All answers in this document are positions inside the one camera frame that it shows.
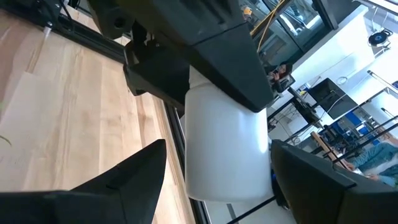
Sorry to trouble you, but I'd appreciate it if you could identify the person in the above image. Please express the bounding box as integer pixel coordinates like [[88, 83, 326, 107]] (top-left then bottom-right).
[[269, 62, 295, 93], [340, 142, 398, 188]]

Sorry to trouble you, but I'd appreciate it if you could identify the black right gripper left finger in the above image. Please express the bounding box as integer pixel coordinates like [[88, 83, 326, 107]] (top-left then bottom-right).
[[0, 139, 167, 224]]

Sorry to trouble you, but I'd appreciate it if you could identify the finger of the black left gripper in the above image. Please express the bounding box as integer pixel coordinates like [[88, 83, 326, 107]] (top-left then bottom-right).
[[124, 34, 190, 110], [186, 24, 274, 113]]

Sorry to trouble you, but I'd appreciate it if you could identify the yellow extension cable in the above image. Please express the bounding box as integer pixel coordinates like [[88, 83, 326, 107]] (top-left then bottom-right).
[[250, 0, 285, 54]]

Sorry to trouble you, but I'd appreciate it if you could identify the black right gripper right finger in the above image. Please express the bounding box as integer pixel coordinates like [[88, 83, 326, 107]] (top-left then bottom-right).
[[270, 139, 398, 224]]

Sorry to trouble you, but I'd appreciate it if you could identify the white pill bottle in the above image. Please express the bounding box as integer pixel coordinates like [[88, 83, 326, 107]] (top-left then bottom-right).
[[184, 65, 274, 203]]

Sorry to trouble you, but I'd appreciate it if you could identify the black round fan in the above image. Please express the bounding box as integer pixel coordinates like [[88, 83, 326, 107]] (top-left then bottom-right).
[[368, 27, 393, 48]]

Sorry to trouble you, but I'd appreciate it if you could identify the black computer monitor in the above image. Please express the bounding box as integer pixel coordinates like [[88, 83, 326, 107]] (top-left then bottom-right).
[[307, 77, 359, 121]]

